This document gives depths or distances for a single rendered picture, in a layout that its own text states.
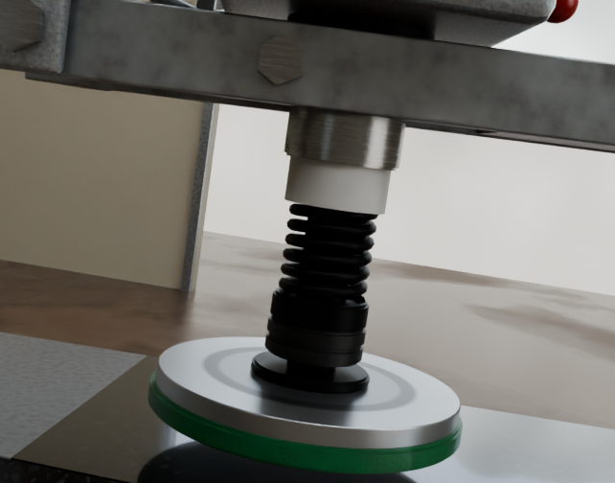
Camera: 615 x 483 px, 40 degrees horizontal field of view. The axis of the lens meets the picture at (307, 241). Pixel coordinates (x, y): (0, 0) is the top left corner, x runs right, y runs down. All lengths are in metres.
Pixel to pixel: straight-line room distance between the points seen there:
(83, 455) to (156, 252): 5.12
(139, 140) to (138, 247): 0.70
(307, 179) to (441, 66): 0.11
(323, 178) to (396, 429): 0.17
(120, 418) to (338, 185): 0.24
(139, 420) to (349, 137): 0.26
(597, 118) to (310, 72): 0.18
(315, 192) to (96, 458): 0.22
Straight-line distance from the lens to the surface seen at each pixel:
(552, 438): 0.78
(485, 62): 0.54
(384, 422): 0.53
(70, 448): 0.59
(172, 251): 5.65
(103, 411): 0.66
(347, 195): 0.55
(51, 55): 0.52
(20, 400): 0.68
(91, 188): 5.80
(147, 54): 0.53
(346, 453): 0.51
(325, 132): 0.55
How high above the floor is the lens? 1.02
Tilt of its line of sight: 6 degrees down
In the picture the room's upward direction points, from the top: 8 degrees clockwise
